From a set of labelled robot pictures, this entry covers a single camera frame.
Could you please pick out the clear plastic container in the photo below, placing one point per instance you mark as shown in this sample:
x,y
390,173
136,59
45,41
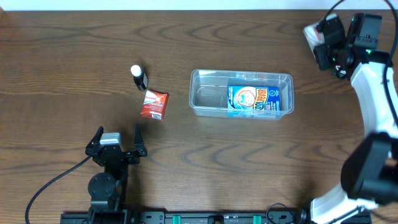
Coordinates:
x,y
209,92

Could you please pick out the black bottle white cap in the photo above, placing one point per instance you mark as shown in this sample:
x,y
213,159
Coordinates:
x,y
140,77

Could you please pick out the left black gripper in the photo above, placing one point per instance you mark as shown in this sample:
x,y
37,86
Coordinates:
x,y
115,154

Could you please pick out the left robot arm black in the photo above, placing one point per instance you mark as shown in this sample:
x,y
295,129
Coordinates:
x,y
108,188

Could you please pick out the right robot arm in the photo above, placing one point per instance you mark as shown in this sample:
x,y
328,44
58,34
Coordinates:
x,y
366,181

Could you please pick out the blue fever patch box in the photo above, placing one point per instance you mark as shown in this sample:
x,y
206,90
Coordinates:
x,y
256,99

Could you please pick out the red Panadol box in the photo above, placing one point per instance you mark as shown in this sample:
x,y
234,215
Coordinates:
x,y
154,105

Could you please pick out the white Panadol box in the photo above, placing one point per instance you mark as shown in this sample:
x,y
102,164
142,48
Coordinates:
x,y
313,37

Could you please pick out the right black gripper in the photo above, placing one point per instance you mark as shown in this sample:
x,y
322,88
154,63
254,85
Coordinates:
x,y
325,50

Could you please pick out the black mounting rail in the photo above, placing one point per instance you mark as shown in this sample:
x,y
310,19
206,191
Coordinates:
x,y
273,216

